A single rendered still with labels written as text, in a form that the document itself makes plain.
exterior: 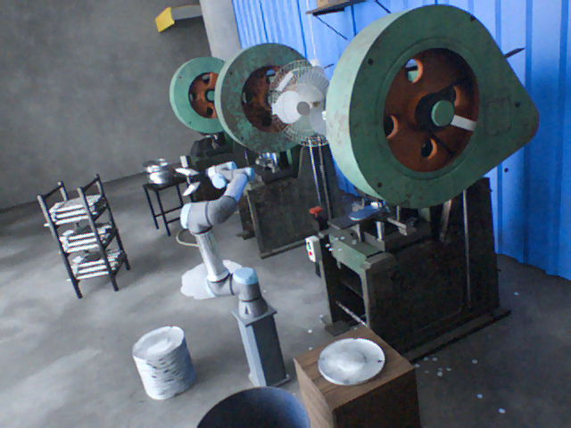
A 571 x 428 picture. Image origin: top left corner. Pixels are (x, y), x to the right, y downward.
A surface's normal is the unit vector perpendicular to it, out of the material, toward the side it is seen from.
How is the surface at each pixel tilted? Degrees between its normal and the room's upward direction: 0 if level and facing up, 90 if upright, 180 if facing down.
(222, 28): 90
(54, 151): 90
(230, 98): 90
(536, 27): 90
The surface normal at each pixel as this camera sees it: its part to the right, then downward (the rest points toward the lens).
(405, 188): 0.40, 0.25
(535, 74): -0.90, 0.29
